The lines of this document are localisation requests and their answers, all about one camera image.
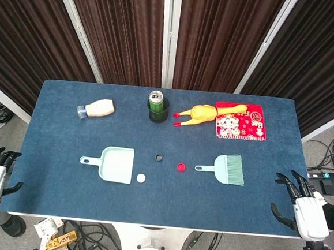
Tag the blue table cloth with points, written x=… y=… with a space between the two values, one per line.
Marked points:
x=161 y=200

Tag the red cartoon envelope pack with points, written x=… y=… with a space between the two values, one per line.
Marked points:
x=248 y=127

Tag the mint green hand brush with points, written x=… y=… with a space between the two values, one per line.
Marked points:
x=222 y=168

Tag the mint green dustpan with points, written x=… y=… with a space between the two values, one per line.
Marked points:
x=117 y=166

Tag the white metal frame post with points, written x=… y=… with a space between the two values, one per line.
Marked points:
x=169 y=35
x=267 y=41
x=76 y=26

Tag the white metal frame rail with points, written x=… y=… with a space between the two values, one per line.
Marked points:
x=4 y=100
x=329 y=126

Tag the black bottle cap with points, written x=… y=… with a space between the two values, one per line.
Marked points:
x=159 y=157

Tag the yellow printed cardboard box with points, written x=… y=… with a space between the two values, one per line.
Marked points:
x=62 y=239

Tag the cream mayonnaise squeeze bottle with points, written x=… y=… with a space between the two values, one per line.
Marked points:
x=100 y=108

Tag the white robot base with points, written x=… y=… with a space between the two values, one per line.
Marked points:
x=151 y=245

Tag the white bottle cap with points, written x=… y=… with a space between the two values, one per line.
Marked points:
x=141 y=178

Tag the black power strip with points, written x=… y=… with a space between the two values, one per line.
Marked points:
x=331 y=175

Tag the yellow rubber chicken toy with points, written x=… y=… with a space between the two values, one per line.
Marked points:
x=202 y=113

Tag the green soda can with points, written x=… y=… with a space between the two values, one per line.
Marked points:
x=156 y=101

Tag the black cup holder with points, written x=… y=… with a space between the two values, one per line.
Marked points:
x=157 y=117

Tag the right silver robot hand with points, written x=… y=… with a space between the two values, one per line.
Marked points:
x=311 y=217

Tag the brown pleated curtain panel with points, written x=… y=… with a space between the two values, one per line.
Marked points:
x=220 y=39
x=319 y=61
x=122 y=31
x=26 y=38

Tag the red bottle cap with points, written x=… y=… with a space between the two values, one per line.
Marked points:
x=181 y=167

